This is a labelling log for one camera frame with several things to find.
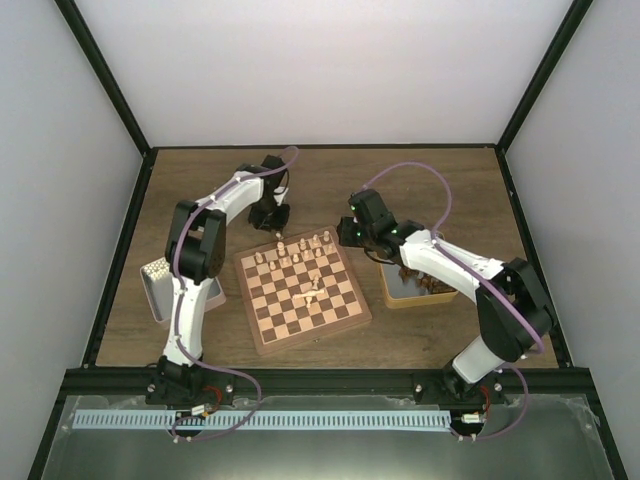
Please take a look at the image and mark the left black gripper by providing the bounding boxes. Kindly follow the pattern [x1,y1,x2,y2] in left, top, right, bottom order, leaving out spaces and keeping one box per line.
[246,196,288,233]

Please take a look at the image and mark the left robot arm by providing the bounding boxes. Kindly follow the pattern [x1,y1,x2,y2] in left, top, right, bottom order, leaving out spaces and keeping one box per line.
[148,155,293,404]

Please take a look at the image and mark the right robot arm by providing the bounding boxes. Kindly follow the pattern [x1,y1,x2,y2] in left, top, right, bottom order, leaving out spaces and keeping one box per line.
[338,189,557,403]

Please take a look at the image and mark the wooden chess board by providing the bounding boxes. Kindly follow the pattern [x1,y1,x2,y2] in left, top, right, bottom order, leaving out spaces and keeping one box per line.
[234,226,372,355]

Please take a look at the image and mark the pile of dark chess pieces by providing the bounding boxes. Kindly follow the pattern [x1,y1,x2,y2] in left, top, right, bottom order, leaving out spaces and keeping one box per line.
[398,267,450,294]

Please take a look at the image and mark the right metal tray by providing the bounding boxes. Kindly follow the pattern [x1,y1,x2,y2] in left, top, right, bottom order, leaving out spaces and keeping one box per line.
[378,264,458,309]

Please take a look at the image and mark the metal tray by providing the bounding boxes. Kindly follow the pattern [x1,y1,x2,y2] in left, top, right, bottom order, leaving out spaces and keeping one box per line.
[378,264,458,309]
[140,258,226,329]

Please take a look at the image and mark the left metal tray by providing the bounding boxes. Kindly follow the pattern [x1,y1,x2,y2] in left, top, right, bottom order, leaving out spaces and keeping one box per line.
[140,258,226,329]

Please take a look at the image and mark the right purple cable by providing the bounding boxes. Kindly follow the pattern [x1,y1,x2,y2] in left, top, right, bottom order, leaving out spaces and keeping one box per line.
[367,160,547,441]

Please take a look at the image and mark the purple cable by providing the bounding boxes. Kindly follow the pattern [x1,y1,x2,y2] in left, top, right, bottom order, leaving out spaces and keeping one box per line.
[367,160,547,441]
[164,145,301,444]

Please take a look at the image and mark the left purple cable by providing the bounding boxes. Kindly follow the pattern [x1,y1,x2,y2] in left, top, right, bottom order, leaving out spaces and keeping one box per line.
[164,145,301,444]

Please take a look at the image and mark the light blue cable duct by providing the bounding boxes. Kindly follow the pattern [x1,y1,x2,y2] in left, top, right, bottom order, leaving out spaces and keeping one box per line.
[72,410,451,431]

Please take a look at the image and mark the black front rail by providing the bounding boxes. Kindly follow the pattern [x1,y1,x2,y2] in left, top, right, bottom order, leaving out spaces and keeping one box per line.
[58,367,595,407]

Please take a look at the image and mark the black frame posts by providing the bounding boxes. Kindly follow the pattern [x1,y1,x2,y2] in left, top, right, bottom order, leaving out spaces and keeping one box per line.
[56,1,627,479]

